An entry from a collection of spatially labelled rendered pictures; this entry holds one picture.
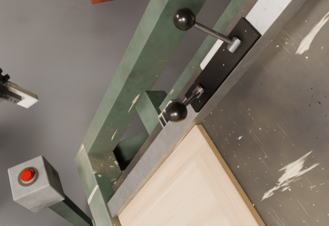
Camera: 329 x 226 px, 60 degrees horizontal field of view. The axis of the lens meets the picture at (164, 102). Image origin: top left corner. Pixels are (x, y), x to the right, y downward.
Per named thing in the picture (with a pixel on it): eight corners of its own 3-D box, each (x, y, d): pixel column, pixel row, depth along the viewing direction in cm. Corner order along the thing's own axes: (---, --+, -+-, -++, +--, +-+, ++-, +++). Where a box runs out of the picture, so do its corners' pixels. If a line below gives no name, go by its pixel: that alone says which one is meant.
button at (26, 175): (21, 174, 97) (19, 172, 95) (33, 169, 98) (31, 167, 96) (24, 185, 95) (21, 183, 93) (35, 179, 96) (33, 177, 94)
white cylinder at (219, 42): (228, 34, 57) (206, 63, 62) (218, 33, 56) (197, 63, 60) (236, 44, 56) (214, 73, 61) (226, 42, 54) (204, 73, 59)
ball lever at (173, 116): (190, 89, 60) (157, 116, 49) (199, 76, 57) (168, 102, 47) (203, 101, 59) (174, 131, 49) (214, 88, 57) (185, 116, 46)
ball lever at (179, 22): (232, 49, 53) (168, 18, 49) (245, 32, 51) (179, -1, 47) (236, 61, 50) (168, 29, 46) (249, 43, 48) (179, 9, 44)
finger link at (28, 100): (8, 83, 51) (9, 87, 50) (38, 97, 57) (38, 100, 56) (-5, 92, 51) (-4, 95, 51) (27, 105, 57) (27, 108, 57)
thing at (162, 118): (166, 116, 74) (157, 117, 72) (179, 98, 70) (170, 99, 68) (173, 129, 72) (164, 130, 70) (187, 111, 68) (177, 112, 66)
